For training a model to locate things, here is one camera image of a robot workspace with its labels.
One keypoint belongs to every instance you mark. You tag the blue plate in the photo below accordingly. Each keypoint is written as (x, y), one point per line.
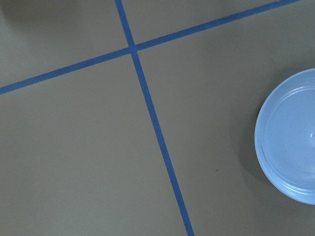
(284, 137)

